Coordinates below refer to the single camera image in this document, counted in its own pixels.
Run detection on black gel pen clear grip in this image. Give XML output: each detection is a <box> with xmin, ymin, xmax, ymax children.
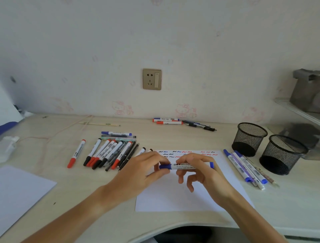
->
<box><xmin>101</xmin><ymin>134</ymin><xmax>137</xmax><ymax>139</ymax></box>

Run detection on person's left hand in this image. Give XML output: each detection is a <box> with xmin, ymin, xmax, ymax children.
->
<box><xmin>100</xmin><ymin>151</ymin><xmax>173</xmax><ymax>208</ymax></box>

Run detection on mint green slim pen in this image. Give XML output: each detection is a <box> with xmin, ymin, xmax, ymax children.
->
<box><xmin>101</xmin><ymin>136</ymin><xmax>137</xmax><ymax>142</ymax></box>

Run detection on paper-wrapped chopsticks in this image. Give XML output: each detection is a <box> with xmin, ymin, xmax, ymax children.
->
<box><xmin>79</xmin><ymin>122</ymin><xmax>121</xmax><ymax>127</ymax></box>

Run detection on person's left forearm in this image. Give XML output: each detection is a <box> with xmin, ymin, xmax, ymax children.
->
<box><xmin>21</xmin><ymin>186</ymin><xmax>113</xmax><ymax>243</ymax></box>

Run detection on gold wall socket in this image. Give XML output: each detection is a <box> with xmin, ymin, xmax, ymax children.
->
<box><xmin>142</xmin><ymin>68</ymin><xmax>162</xmax><ymax>91</ymax></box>

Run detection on thin pink cord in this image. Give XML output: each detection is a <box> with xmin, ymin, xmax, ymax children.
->
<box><xmin>19</xmin><ymin>115</ymin><xmax>93</xmax><ymax>173</ymax></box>

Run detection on person's right hand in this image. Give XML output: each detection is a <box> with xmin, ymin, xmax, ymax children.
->
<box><xmin>176</xmin><ymin>153</ymin><xmax>238</xmax><ymax>208</ymax></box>

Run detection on light wooden table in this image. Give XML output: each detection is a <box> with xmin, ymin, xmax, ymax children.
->
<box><xmin>0</xmin><ymin>114</ymin><xmax>320</xmax><ymax>243</ymax></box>

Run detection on black slim pen silver tip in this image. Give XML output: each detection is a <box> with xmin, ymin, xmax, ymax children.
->
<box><xmin>118</xmin><ymin>143</ymin><xmax>139</xmax><ymax>172</ymax></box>
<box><xmin>117</xmin><ymin>141</ymin><xmax>137</xmax><ymax>168</ymax></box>

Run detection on purple slim pen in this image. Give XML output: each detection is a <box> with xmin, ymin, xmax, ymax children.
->
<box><xmin>230</xmin><ymin>152</ymin><xmax>258</xmax><ymax>187</ymax></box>

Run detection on clear acrylic rack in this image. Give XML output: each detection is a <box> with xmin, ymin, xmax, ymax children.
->
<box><xmin>266</xmin><ymin>97</ymin><xmax>320</xmax><ymax>161</ymax></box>

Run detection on black mesh cup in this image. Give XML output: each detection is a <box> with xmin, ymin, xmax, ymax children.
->
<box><xmin>231</xmin><ymin>122</ymin><xmax>268</xmax><ymax>158</ymax></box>
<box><xmin>259</xmin><ymin>134</ymin><xmax>309</xmax><ymax>176</ymax></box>

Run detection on white plastic bag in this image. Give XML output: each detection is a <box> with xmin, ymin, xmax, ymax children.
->
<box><xmin>0</xmin><ymin>85</ymin><xmax>24</xmax><ymax>136</ymax></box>

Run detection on crumpled white tissue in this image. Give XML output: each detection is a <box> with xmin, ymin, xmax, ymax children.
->
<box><xmin>0</xmin><ymin>136</ymin><xmax>20</xmax><ymax>164</ymax></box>

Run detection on pile of assorted pens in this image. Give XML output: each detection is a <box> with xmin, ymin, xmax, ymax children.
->
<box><xmin>152</xmin><ymin>117</ymin><xmax>217</xmax><ymax>132</ymax></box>

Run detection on white slim pen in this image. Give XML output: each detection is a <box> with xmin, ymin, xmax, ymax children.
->
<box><xmin>231</xmin><ymin>151</ymin><xmax>265</xmax><ymax>191</ymax></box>

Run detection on blank white paper sheet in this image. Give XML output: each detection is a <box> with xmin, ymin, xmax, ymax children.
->
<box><xmin>0</xmin><ymin>165</ymin><xmax>57</xmax><ymax>237</ymax></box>

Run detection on white paper sheet with squiggles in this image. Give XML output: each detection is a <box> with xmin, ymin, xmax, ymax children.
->
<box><xmin>135</xmin><ymin>150</ymin><xmax>254</xmax><ymax>213</ymax></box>

